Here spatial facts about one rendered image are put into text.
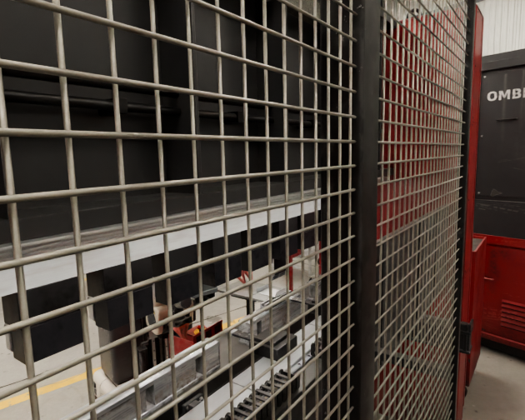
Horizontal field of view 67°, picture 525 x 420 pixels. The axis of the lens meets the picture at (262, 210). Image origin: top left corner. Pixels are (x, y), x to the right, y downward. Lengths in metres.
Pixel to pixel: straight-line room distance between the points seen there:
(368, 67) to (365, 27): 0.04
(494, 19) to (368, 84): 8.48
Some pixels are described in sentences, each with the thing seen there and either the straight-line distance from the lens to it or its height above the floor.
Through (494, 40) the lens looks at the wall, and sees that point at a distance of 8.83.
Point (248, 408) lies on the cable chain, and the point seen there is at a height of 1.04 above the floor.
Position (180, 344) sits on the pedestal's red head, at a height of 0.78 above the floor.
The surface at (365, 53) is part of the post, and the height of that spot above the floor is 1.71.
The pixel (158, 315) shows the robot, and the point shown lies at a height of 0.77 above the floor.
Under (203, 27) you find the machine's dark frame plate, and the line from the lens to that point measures 1.27.
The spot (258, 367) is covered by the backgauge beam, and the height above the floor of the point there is 0.98.
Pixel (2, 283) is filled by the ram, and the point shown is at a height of 1.37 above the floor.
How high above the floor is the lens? 1.61
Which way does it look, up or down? 8 degrees down
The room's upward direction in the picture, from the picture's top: 1 degrees counter-clockwise
